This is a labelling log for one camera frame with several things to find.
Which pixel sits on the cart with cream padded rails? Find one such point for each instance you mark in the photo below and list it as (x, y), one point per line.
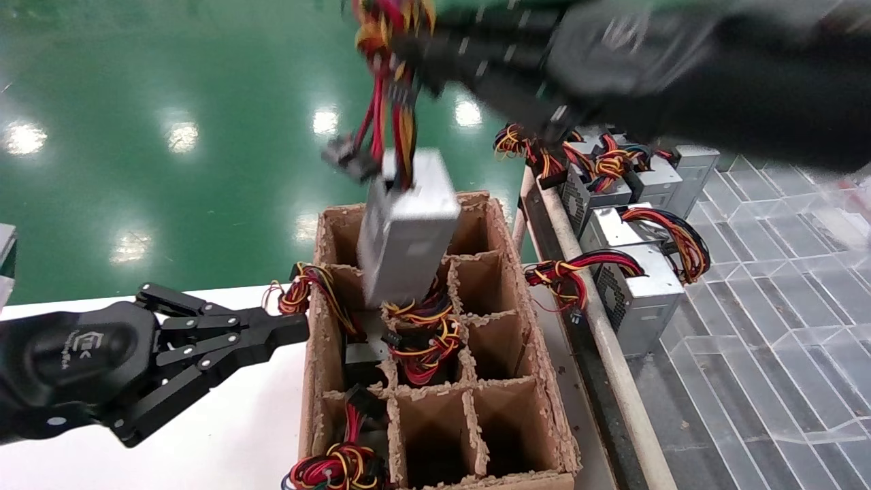
(612, 367)

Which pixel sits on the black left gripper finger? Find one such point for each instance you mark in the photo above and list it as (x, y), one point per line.
(272, 328)

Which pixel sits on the grey flat panel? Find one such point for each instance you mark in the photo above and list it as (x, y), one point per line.
(5, 258)

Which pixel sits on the clear acrylic divided tray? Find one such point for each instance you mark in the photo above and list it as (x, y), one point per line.
(782, 327)

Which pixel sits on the frayed cardboard divider box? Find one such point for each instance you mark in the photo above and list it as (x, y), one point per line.
(435, 415)

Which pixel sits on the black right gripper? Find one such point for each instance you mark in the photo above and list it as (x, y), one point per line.
(646, 61)

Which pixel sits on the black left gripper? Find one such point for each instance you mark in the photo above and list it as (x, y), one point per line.
(68, 361)

